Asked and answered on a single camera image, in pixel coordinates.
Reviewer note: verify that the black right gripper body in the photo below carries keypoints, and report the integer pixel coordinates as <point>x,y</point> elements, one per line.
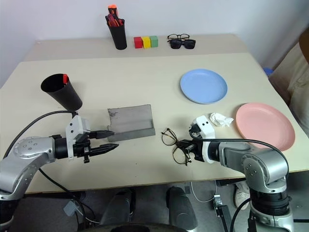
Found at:
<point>198,151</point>

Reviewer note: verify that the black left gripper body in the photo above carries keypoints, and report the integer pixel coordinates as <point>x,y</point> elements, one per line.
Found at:
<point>83,147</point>

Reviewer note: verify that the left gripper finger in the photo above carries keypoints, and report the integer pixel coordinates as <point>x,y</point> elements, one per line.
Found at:
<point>103,134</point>
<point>106,148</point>

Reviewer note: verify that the thin-framed clear glasses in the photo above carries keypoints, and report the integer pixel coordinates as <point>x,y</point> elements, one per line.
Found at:
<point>169,131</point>

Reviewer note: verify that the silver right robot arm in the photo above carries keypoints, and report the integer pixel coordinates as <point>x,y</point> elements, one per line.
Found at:
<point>256,159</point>

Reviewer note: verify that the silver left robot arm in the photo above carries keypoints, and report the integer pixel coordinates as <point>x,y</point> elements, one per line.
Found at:
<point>29,147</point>

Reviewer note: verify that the wide black cup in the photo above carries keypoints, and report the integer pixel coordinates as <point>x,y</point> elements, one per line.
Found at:
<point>65,96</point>

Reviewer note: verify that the tall narrow black cup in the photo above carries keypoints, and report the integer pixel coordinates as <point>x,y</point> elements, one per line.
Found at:
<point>118,36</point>

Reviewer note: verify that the black-framed clear glasses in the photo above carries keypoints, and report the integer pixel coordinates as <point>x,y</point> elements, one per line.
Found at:
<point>186,35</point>

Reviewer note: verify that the crumpled white tissue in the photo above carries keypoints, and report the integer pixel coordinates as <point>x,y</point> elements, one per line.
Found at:
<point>220,119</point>

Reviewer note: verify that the dark rounded shape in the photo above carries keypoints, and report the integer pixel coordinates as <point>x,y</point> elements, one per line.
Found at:
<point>181,207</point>
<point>118,207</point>

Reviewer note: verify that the blue plate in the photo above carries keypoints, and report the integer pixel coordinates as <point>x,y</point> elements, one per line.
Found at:
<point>203,85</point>

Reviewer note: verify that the white shoe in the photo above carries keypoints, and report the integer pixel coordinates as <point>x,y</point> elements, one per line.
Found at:
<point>242,194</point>

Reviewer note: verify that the small grey box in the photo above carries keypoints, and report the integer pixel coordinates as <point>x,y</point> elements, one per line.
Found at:
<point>71,207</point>

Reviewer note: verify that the black floor device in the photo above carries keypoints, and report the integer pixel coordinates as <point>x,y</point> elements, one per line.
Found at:
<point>220,209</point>

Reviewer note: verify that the pink plate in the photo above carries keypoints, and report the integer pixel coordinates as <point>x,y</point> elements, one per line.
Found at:
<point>264,124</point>

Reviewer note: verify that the red cube block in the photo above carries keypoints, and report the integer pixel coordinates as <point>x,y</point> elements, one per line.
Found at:
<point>137,42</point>

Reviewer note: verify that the black sunglasses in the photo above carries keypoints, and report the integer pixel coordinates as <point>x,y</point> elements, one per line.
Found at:
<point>176,44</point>

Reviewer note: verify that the yellow cube block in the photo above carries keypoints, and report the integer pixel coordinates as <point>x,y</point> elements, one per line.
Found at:
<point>146,42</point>

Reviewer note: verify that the blue round object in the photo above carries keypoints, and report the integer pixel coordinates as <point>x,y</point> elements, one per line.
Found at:
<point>268,72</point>

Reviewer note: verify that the green cube block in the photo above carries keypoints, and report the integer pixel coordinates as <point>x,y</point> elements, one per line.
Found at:
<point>154,41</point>

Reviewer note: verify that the red and black marker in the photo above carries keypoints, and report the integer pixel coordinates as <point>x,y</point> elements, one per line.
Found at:
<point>109,20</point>
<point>122,21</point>
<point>116,22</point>

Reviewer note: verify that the person in beige clothing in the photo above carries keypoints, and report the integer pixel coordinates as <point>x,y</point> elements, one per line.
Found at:
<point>298,79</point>

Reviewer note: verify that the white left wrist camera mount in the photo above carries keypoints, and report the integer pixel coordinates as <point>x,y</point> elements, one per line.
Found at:
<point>74,126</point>

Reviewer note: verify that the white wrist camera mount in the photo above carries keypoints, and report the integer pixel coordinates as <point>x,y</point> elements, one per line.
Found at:
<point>205,124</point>
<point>74,126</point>

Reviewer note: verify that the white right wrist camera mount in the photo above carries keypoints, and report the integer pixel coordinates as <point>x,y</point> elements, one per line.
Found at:
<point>205,124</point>

